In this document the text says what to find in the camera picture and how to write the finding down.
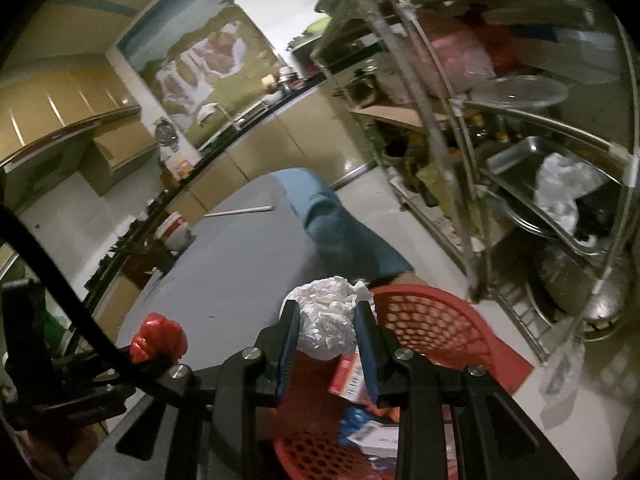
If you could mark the wooden shelf board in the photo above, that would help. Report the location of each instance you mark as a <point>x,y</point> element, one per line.
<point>395,116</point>

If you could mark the metal faucet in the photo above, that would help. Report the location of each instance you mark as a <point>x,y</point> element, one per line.
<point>227,116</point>

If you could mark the white medicine box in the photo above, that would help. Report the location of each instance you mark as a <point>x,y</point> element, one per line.
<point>380,440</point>

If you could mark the red plastic basket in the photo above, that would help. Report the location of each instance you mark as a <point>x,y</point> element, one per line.
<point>440,320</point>

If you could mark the yellow packet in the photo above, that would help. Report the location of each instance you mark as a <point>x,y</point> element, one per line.
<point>180,165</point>

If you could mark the small grey fan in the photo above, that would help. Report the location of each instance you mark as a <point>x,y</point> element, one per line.
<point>166,135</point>

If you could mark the white plastic bag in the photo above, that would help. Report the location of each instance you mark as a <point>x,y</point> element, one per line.
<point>560,190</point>

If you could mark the waterfall wall poster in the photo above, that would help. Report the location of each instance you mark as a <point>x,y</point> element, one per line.
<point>195,60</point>

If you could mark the steel tray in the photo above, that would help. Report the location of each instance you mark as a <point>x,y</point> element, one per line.
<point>515,165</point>

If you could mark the long white rod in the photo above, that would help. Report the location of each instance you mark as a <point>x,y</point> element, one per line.
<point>240,210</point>

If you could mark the steel pot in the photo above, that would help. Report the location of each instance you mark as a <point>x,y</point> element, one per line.
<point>580,280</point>

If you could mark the clear plastic bag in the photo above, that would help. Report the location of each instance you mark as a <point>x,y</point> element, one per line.
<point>565,375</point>

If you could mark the metal storage rack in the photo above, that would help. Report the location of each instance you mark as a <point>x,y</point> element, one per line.
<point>475,160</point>

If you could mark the red plastic bag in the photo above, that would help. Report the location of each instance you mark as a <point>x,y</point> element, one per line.
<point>157,337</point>

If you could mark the pink plastic bag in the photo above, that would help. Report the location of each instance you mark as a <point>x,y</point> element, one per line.
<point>460,55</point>

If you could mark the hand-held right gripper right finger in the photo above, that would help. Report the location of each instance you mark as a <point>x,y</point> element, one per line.
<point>367,355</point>

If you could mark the green cloth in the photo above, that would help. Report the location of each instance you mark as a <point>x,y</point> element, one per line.
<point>317,25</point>

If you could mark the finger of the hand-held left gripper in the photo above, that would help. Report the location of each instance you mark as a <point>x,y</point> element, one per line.
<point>145,367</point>

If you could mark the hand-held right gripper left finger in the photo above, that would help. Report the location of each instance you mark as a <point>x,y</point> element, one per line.
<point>287,345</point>

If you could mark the large white red bowl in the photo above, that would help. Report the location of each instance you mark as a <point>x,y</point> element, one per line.
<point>172,232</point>

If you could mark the white tissue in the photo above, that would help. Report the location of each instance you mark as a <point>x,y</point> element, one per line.
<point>325,315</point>

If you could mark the beige range hood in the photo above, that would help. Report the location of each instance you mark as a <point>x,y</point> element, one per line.
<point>120,160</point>

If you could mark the blue tablecloth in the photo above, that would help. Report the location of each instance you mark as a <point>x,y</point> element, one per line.
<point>340,230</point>

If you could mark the black chopstick holder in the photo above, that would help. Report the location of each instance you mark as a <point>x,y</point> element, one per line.
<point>160,260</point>

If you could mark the white cloth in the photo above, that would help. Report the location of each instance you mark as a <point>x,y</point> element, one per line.
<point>207,111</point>

